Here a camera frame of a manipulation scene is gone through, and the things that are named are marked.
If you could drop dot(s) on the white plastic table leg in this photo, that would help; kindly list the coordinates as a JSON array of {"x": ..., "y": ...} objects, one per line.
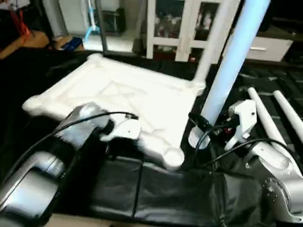
[
  {"x": 215, "y": 42},
  {"x": 265, "y": 116},
  {"x": 291, "y": 113},
  {"x": 232, "y": 61}
]

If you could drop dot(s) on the white plastic table top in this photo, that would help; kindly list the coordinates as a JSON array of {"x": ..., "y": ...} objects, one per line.
[{"x": 123, "y": 94}]

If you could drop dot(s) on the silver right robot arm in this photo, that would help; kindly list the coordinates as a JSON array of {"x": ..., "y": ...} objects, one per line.
[{"x": 274, "y": 175}]

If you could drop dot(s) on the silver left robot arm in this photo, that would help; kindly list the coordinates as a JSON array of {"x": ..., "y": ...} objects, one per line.
[{"x": 42, "y": 165}]

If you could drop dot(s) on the black work mat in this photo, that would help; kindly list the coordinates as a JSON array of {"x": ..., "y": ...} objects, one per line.
[{"x": 165, "y": 194}]

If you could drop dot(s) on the white drawer unit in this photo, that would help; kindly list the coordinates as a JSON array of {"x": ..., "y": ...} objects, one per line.
[{"x": 270, "y": 47}]

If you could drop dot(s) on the white glass door cabinet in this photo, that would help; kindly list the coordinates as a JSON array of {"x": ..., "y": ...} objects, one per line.
[{"x": 163, "y": 28}]

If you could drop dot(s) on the dark equipment rack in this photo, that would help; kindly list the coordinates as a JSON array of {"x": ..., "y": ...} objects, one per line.
[{"x": 114, "y": 20}]

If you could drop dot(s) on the grey metal pole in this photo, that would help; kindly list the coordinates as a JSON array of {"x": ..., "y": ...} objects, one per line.
[{"x": 101, "y": 23}]

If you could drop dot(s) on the light blue plastic item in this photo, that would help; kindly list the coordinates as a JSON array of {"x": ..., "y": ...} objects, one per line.
[{"x": 91, "y": 23}]

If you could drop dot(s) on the blue flat box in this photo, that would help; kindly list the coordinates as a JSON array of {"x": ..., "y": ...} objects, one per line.
[{"x": 73, "y": 43}]

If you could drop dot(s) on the brown wooden board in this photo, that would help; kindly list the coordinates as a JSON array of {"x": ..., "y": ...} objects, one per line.
[{"x": 28, "y": 42}]

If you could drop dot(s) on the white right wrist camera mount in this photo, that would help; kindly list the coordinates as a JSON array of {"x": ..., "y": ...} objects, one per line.
[{"x": 242, "y": 120}]

